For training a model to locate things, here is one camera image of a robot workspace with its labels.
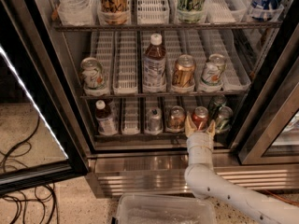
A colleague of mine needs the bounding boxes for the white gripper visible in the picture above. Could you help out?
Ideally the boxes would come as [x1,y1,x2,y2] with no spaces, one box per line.
[185,113,216,166]

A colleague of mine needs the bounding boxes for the red coke can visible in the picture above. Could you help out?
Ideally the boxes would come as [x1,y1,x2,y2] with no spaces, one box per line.
[192,106,208,131]

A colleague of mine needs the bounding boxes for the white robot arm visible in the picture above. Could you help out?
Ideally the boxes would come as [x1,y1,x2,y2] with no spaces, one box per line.
[184,114,299,224]

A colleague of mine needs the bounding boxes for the green can front bottom shelf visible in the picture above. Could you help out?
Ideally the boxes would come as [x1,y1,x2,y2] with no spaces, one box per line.
[215,106,233,133]

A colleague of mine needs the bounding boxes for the brown can bottom shelf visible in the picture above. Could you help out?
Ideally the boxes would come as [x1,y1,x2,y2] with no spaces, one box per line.
[168,105,186,130]

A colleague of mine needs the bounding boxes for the green can rear bottom shelf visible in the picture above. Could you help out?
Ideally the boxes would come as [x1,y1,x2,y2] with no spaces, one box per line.
[208,95,227,118]

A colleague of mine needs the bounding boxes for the silver can bottom shelf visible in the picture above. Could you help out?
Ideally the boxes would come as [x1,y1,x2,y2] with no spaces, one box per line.
[148,107,162,132]

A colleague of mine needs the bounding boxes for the gold can middle shelf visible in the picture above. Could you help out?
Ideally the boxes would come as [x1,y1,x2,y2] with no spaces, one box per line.
[172,54,196,88]

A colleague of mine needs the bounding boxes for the white orange can middle right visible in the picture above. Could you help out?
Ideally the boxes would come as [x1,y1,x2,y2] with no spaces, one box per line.
[201,53,226,86]

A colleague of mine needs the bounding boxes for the tall tea bottle middle shelf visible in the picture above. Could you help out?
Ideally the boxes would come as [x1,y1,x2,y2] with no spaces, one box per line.
[143,34,166,92]

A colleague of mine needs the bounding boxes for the small tea bottle bottom shelf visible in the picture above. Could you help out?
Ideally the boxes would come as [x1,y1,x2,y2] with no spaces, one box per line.
[95,100,117,135]

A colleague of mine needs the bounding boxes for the steel fridge base grille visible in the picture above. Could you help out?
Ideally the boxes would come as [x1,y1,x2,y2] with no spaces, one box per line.
[86,150,299,199]

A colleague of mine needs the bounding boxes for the white green can middle left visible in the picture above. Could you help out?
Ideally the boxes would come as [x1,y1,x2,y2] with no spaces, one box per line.
[80,57,105,89]

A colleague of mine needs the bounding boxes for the green tall can top shelf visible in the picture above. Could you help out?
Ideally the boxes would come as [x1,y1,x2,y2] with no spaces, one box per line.
[177,0,206,23]

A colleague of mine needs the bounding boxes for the blue white can top shelf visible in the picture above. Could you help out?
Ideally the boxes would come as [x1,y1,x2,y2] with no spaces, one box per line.
[249,0,282,21]

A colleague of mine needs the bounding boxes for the orange tall can top shelf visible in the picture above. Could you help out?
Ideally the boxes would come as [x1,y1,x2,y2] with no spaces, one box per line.
[98,0,128,25]

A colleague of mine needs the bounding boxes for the open glass fridge door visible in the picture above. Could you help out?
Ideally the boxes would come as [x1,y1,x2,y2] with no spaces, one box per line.
[0,0,88,195]

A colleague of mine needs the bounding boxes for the clear water bottle top shelf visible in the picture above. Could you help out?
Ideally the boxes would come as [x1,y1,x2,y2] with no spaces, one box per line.
[58,0,93,26]

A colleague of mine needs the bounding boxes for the clear plastic bin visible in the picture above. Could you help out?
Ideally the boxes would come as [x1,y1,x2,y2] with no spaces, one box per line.
[115,194,217,224]

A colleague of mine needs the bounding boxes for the orange cable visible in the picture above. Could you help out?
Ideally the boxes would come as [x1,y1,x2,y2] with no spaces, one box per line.
[264,189,299,207]

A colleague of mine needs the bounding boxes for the black floor cables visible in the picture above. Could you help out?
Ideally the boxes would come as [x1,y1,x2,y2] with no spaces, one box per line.
[0,115,60,224]

